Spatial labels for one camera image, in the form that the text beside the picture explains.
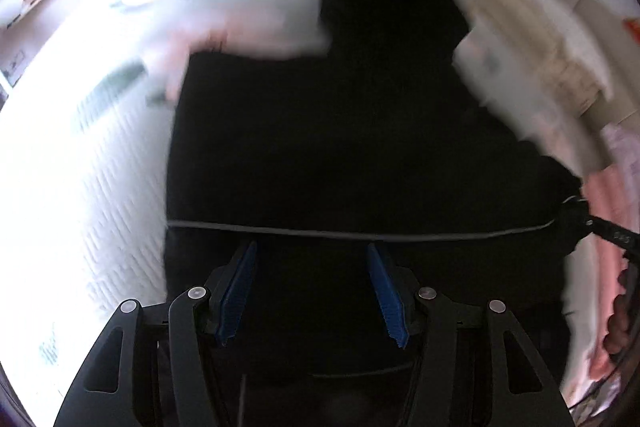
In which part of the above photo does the purple patterned quilt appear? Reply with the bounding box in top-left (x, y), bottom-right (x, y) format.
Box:
top-left (602, 122), bottom-right (640, 188)

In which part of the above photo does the black jacket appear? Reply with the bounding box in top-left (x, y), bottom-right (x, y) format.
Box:
top-left (165, 0), bottom-right (593, 427)

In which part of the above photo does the folded beige bedding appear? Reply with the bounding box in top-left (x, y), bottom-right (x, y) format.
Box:
top-left (475, 0), bottom-right (616, 118)

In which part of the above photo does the floral bed sheet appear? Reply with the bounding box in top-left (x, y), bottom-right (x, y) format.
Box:
top-left (0, 0), bottom-right (621, 343)

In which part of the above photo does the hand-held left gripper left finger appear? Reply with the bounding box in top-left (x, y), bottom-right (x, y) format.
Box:
top-left (52, 240), bottom-right (259, 427)

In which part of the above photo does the person's right hand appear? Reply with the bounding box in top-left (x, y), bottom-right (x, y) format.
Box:
top-left (602, 266), bottom-right (639, 356)

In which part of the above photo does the pink folded blanket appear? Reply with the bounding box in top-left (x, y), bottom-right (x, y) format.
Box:
top-left (565, 167), bottom-right (631, 388)

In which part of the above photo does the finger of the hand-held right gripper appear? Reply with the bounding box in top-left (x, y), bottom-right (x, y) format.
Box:
top-left (565, 198), bottom-right (640, 259)

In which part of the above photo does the beige bed headboard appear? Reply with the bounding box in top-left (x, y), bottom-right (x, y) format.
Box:
top-left (545, 0), bottom-right (640, 128)

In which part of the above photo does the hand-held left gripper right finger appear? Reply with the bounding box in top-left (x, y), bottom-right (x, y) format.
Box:
top-left (366, 242), bottom-right (576, 427)

